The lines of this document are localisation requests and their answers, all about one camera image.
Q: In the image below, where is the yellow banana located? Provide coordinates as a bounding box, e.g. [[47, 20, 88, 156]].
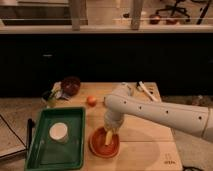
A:
[[105, 130, 113, 146]]

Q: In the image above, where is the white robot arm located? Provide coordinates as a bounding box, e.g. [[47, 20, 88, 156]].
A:
[[104, 84, 213, 143]]

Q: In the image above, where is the red orange bowl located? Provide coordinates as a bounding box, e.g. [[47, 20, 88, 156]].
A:
[[88, 127, 120, 158]]

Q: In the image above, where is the dark red bowl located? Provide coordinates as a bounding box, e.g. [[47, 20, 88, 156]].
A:
[[61, 76, 81, 96]]

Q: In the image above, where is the orange fruit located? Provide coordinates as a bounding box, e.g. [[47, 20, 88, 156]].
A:
[[86, 96, 97, 107]]

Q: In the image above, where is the green plastic tray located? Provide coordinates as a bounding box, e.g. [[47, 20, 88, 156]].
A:
[[25, 107, 85, 171]]

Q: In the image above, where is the black office chair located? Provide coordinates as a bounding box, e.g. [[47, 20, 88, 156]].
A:
[[155, 0, 190, 22]]

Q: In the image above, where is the white handled knife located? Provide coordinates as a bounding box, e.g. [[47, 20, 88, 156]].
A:
[[136, 81, 158, 102]]

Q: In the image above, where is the black cable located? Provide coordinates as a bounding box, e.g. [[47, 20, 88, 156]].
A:
[[0, 114, 28, 150]]

